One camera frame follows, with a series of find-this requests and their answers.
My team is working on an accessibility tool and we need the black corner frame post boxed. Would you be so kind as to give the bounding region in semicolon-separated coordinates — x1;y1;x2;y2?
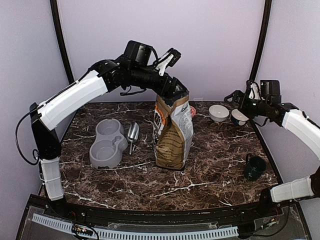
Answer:
249;0;272;82
49;0;75;84

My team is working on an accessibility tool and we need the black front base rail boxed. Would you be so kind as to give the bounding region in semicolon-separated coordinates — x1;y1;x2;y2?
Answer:
29;194;286;227

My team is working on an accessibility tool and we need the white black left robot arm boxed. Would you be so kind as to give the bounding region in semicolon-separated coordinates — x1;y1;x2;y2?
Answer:
26;40;187;218

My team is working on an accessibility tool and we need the dark rimmed white bowl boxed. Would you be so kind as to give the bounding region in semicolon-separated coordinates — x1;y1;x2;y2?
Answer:
230;109;249;126

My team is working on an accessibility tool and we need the white cable duct strip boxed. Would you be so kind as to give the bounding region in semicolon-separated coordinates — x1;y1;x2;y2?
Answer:
31;213;239;240

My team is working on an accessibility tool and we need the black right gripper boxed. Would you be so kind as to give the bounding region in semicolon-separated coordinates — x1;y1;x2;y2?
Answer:
224;89;270;120

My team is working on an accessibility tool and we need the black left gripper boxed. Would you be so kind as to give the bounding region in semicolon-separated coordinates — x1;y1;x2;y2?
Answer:
129;64;187;98

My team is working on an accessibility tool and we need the brown pet food bag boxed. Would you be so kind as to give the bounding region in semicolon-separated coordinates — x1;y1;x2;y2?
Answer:
152;89;194;171

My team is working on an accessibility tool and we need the silver metal scoop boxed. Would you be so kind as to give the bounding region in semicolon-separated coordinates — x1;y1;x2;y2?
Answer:
127;122;140;155

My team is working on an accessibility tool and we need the red patterned bowl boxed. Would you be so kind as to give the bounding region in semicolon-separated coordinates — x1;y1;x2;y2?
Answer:
190;106;197;118

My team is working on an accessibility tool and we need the dark green mug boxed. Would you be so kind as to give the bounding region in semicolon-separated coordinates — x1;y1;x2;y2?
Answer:
244;153;267;182

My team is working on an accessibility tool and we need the white ceramic bowl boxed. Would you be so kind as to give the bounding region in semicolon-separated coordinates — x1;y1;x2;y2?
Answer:
209;104;230;122

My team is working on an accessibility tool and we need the black corner frame post left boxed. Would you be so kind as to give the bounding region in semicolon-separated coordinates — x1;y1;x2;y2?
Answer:
49;0;75;84

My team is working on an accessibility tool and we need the translucent double pet bowl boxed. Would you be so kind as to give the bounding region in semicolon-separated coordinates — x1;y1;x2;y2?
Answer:
89;118;128;169

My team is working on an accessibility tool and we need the black corner frame post right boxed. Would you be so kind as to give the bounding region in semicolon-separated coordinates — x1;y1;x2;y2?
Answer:
249;0;272;82

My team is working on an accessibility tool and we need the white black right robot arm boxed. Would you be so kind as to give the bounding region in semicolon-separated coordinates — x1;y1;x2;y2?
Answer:
223;79;320;217

